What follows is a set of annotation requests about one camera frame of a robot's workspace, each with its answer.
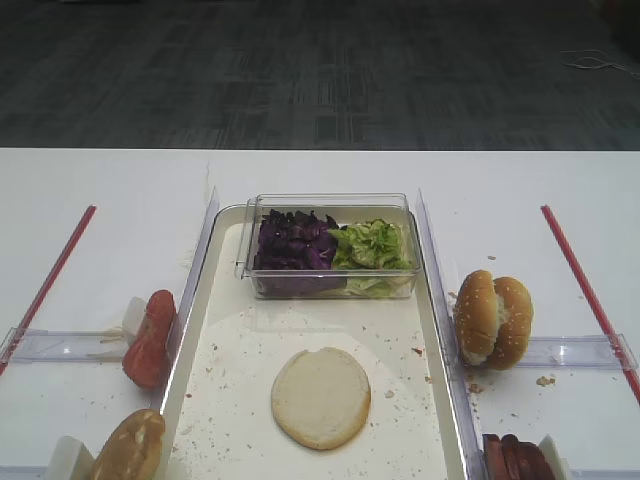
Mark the sliced meat patties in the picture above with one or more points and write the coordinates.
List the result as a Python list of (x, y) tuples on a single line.
[(507, 458)]

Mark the bottom bun slice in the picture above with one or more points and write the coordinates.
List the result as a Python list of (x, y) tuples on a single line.
[(321, 399)]

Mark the red strip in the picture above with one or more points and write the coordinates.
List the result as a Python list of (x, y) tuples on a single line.
[(607, 328), (50, 280)]

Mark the purple cabbage shreds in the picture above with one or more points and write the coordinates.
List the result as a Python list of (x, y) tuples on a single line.
[(296, 241)]

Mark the clear rail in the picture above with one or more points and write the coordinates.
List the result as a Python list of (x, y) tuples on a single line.
[(28, 345), (586, 474), (599, 352)]

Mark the upper right clear rail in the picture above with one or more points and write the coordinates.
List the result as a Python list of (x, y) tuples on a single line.
[(599, 352)]

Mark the clear plastic salad container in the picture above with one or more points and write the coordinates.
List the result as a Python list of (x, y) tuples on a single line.
[(345, 209)]

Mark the white metal tray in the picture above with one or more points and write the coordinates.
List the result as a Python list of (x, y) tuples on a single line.
[(219, 421)]

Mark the left red strip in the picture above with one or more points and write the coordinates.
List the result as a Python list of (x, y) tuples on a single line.
[(50, 280)]

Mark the sesame bun left piece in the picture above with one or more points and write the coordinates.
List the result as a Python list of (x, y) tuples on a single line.
[(476, 317)]

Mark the sesame bun right piece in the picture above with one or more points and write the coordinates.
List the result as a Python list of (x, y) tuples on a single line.
[(516, 314)]

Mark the top bun left side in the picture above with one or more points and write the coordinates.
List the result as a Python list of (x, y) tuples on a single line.
[(133, 450)]

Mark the right long clear divider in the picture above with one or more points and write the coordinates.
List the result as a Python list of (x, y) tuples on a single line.
[(470, 453)]

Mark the lower right clear rail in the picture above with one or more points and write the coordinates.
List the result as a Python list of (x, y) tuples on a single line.
[(586, 474)]

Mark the right red strip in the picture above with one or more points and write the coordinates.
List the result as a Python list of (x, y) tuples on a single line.
[(607, 328)]

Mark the green lettuce pile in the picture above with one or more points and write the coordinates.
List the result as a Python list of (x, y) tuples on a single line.
[(371, 245)]

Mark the white block behind tomato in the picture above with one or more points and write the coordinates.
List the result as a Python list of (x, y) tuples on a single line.
[(133, 319)]

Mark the tomato slices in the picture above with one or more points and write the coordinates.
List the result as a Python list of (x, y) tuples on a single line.
[(146, 362)]

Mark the sesame bun piece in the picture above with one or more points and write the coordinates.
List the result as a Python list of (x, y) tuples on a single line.
[(516, 314), (476, 317)]

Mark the upper left clear rail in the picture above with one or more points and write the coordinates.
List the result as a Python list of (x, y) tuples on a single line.
[(28, 345)]

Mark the white block behind meat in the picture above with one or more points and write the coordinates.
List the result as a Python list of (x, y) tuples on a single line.
[(559, 465)]

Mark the white block behind bun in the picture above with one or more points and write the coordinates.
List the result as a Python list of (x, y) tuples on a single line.
[(71, 460)]

